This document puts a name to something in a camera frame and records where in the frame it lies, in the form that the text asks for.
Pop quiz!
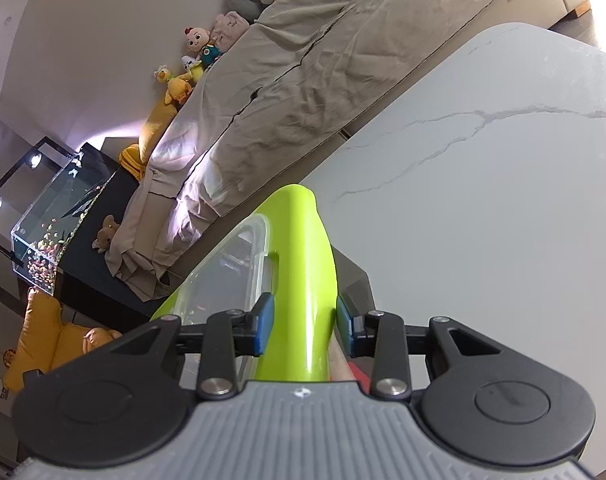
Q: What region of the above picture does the long yellow cushion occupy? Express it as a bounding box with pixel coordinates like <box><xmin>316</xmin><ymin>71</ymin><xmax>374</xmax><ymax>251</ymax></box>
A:
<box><xmin>138</xmin><ymin>102</ymin><xmax>181</xmax><ymax>163</ymax></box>

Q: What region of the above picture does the yellow knit blanket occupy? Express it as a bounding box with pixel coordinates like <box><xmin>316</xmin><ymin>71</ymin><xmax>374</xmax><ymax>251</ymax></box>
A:
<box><xmin>118</xmin><ymin>143</ymin><xmax>146</xmax><ymax>183</ymax></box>

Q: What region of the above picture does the small red object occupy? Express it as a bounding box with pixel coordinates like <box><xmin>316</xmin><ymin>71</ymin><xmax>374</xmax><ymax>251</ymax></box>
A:
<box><xmin>330</xmin><ymin>345</ymin><xmax>371</xmax><ymax>391</ymax></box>

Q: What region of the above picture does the clear plastic storage box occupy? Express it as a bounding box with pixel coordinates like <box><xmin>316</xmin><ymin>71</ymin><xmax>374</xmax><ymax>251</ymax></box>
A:
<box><xmin>333</xmin><ymin>247</ymin><xmax>371</xmax><ymax>311</ymax></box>

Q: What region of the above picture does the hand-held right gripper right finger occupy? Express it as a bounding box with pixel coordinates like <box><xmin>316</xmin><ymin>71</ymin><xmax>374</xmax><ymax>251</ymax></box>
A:
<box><xmin>335</xmin><ymin>294</ymin><xmax>506</xmax><ymax>401</ymax></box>

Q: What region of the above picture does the yellow duck plush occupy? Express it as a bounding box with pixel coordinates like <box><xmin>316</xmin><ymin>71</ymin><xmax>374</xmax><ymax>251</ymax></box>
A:
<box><xmin>154</xmin><ymin>64</ymin><xmax>204</xmax><ymax>106</ymax></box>

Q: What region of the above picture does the white marble desktop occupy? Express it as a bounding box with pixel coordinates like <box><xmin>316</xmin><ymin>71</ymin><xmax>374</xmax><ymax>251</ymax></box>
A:
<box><xmin>183</xmin><ymin>22</ymin><xmax>606</xmax><ymax>480</ymax></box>

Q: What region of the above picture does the yellow padded armchair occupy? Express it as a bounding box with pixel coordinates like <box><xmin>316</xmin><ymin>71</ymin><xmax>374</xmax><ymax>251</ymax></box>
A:
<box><xmin>3</xmin><ymin>287</ymin><xmax>124</xmax><ymax>393</ymax></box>

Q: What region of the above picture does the black aquarium lamp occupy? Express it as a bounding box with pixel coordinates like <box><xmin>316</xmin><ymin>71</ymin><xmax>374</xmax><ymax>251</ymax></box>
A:
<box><xmin>0</xmin><ymin>136</ymin><xmax>78</xmax><ymax>216</ymax></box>

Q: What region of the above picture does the brown teddy bear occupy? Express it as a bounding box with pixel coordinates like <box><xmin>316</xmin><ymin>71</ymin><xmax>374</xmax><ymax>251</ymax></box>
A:
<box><xmin>92</xmin><ymin>215</ymin><xmax>122</xmax><ymax>255</ymax></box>

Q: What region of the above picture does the black cabinet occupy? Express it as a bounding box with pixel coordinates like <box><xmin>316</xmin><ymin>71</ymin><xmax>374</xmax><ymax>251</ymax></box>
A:
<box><xmin>53</xmin><ymin>142</ymin><xmax>184</xmax><ymax>321</ymax></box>

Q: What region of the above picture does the lime green clear lid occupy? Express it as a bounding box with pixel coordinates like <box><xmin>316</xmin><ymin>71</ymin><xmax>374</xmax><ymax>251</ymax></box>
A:
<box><xmin>150</xmin><ymin>184</ymin><xmax>341</xmax><ymax>386</ymax></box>

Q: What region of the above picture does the beige sofa cover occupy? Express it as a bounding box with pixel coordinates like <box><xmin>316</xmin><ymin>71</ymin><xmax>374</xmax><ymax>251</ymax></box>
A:
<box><xmin>105</xmin><ymin>0</ymin><xmax>548</xmax><ymax>301</ymax></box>

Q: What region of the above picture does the pink plush toy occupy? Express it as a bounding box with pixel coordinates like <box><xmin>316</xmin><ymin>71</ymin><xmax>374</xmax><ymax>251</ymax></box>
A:
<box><xmin>212</xmin><ymin>11</ymin><xmax>250</xmax><ymax>53</ymax></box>

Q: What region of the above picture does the glass fish tank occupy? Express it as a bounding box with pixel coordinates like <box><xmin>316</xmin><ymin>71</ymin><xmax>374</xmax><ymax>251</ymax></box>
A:
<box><xmin>10</xmin><ymin>149</ymin><xmax>118</xmax><ymax>295</ymax></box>

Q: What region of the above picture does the baby doll toy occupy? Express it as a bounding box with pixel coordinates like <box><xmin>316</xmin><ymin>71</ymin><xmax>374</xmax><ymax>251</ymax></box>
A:
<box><xmin>184</xmin><ymin>26</ymin><xmax>222</xmax><ymax>68</ymax></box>

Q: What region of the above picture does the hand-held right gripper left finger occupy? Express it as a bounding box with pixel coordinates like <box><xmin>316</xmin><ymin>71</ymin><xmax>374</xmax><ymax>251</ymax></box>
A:
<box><xmin>83</xmin><ymin>292</ymin><xmax>276</xmax><ymax>401</ymax></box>

